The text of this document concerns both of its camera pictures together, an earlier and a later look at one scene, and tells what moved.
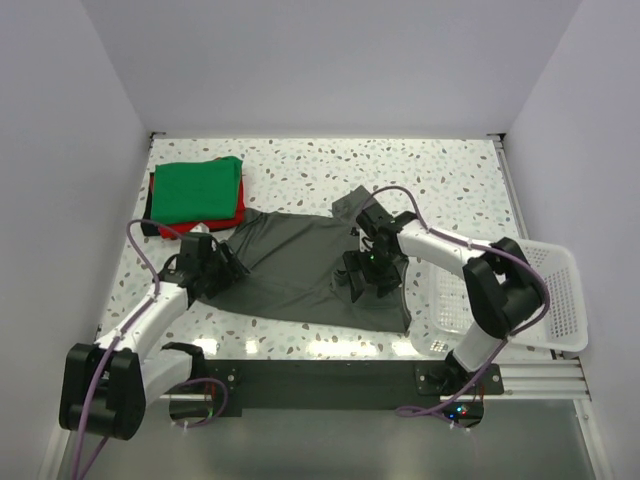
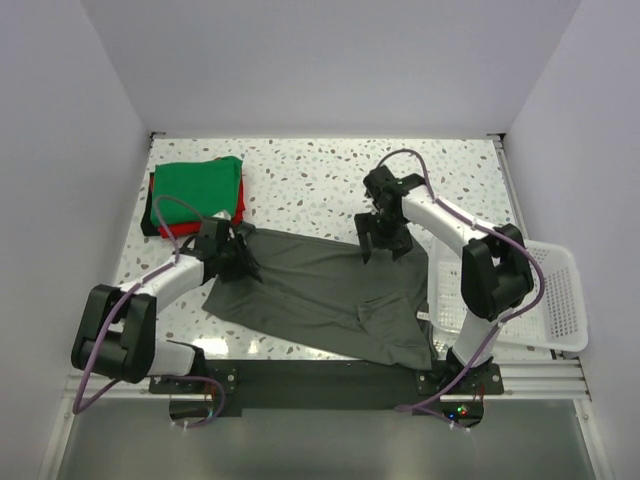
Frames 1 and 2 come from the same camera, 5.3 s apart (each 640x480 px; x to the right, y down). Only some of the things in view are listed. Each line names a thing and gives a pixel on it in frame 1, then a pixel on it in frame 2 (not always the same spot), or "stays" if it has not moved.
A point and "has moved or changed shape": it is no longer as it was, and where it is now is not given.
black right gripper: (386, 282) -> (400, 244)
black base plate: (345, 388) stays
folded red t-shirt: (173, 230) stays
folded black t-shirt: (150, 228) stays
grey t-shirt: (295, 267) has moved or changed shape
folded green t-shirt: (195, 192) stays
